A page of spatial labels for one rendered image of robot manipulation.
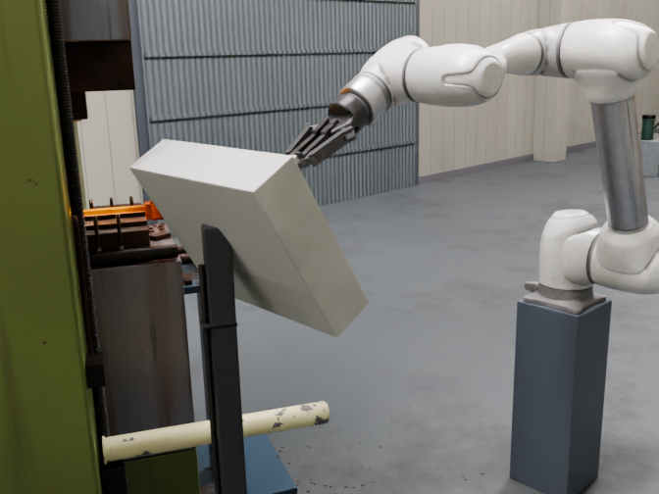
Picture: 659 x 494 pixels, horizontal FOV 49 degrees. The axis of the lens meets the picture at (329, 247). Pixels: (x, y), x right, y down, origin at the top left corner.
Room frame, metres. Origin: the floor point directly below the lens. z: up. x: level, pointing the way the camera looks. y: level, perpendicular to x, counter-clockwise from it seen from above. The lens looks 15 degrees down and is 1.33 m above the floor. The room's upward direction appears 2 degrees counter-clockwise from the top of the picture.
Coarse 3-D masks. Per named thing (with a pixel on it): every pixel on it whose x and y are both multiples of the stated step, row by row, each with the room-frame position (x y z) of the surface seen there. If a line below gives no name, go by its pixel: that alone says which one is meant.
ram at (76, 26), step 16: (64, 0) 1.40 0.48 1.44; (80, 0) 1.41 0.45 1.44; (96, 0) 1.42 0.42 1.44; (112, 0) 1.43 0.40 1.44; (64, 16) 1.40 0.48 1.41; (80, 16) 1.41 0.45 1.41; (96, 16) 1.42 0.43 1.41; (112, 16) 1.43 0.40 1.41; (128, 16) 1.44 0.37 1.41; (64, 32) 1.40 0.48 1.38; (80, 32) 1.41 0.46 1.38; (96, 32) 1.42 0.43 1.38; (112, 32) 1.43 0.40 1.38; (128, 32) 1.44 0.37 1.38
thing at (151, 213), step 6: (144, 204) 1.62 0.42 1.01; (150, 204) 1.59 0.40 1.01; (84, 210) 1.57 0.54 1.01; (90, 210) 1.57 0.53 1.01; (96, 210) 1.57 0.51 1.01; (102, 210) 1.57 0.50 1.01; (108, 210) 1.57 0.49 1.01; (114, 210) 1.57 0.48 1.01; (120, 210) 1.57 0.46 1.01; (126, 210) 1.58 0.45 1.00; (132, 210) 1.58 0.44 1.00; (138, 210) 1.59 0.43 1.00; (144, 210) 1.59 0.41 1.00; (150, 210) 1.59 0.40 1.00; (156, 210) 1.61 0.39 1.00; (150, 216) 1.59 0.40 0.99; (156, 216) 1.61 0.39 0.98
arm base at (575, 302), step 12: (528, 288) 2.11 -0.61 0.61; (540, 288) 2.02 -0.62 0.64; (552, 288) 1.98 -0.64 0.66; (588, 288) 1.98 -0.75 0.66; (528, 300) 2.02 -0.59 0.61; (540, 300) 2.00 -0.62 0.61; (552, 300) 1.98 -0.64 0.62; (564, 300) 1.96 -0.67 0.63; (576, 300) 1.96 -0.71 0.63; (588, 300) 1.97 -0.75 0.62; (600, 300) 2.01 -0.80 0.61; (576, 312) 1.91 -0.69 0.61
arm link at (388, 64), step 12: (408, 36) 1.49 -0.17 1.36; (384, 48) 1.46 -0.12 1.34; (396, 48) 1.44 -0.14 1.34; (408, 48) 1.42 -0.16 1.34; (420, 48) 1.41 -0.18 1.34; (372, 60) 1.44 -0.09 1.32; (384, 60) 1.42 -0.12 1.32; (396, 60) 1.40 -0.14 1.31; (408, 60) 1.38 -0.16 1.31; (360, 72) 1.44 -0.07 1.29; (372, 72) 1.41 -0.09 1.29; (384, 72) 1.40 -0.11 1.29; (396, 72) 1.39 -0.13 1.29; (384, 84) 1.40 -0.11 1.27; (396, 84) 1.39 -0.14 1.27; (396, 96) 1.41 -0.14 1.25; (408, 96) 1.39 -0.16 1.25
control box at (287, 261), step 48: (192, 144) 1.13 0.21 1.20; (192, 192) 1.04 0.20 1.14; (240, 192) 0.93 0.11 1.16; (288, 192) 0.94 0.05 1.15; (192, 240) 1.16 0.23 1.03; (240, 240) 1.02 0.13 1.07; (288, 240) 0.94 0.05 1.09; (336, 240) 1.00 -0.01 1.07; (240, 288) 1.15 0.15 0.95; (288, 288) 1.01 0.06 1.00; (336, 288) 1.00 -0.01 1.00; (336, 336) 1.00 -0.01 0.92
